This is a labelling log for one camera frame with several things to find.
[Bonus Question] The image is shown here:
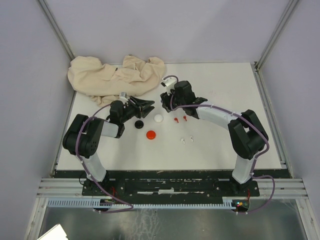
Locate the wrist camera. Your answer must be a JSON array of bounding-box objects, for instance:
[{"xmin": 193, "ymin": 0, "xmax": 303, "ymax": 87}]
[
  {"xmin": 160, "ymin": 76, "xmax": 178, "ymax": 95},
  {"xmin": 119, "ymin": 92, "xmax": 130, "ymax": 104}
]

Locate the beige crumpled cloth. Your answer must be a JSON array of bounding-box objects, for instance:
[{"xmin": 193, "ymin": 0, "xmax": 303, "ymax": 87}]
[{"xmin": 67, "ymin": 55, "xmax": 166, "ymax": 107}]

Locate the white earbud charging case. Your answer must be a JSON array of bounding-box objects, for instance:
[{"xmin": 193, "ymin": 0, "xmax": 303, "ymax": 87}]
[{"xmin": 154, "ymin": 114, "xmax": 164, "ymax": 123}]

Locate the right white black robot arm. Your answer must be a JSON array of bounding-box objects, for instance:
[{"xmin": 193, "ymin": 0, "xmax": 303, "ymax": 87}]
[{"xmin": 160, "ymin": 75, "xmax": 270, "ymax": 196}]

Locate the right aluminium frame post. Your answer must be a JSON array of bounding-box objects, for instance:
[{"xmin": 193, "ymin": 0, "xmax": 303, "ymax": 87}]
[{"xmin": 254, "ymin": 0, "xmax": 303, "ymax": 69}]

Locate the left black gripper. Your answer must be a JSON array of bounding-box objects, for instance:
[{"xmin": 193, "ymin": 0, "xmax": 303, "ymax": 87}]
[{"xmin": 120, "ymin": 95, "xmax": 155, "ymax": 124}]

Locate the white slotted cable duct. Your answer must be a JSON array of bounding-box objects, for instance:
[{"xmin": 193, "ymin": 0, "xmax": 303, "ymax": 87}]
[{"xmin": 47, "ymin": 197, "xmax": 239, "ymax": 210}]

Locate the left aluminium frame post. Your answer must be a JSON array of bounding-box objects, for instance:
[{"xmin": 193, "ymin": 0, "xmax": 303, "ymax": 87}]
[{"xmin": 36, "ymin": 0, "xmax": 75, "ymax": 61}]

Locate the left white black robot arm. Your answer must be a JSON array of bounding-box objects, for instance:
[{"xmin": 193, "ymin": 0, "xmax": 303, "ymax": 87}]
[{"xmin": 62, "ymin": 96, "xmax": 155, "ymax": 195}]

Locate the red earbud charging case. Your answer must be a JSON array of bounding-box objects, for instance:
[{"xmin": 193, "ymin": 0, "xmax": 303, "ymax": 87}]
[{"xmin": 146, "ymin": 130, "xmax": 157, "ymax": 140}]

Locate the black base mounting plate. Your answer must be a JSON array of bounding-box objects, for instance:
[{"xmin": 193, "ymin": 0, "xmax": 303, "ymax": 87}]
[{"xmin": 81, "ymin": 170, "xmax": 260, "ymax": 201}]

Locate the aluminium frame post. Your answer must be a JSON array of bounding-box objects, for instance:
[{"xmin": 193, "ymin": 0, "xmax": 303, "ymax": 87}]
[
  {"xmin": 36, "ymin": 0, "xmax": 75, "ymax": 61},
  {"xmin": 254, "ymin": 0, "xmax": 303, "ymax": 69}
]

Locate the black earbud charging case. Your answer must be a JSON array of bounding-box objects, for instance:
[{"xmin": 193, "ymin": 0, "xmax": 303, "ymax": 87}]
[{"xmin": 134, "ymin": 120, "xmax": 144, "ymax": 129}]

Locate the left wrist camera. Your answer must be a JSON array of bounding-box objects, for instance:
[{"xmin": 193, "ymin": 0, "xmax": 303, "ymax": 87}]
[{"xmin": 119, "ymin": 92, "xmax": 130, "ymax": 104}]

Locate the white paper sheet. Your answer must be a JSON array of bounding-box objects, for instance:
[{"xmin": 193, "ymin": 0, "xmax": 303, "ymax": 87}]
[{"xmin": 37, "ymin": 224, "xmax": 68, "ymax": 240}]

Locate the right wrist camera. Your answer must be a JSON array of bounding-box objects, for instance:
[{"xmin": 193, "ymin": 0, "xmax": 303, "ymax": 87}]
[{"xmin": 160, "ymin": 76, "xmax": 178, "ymax": 95}]

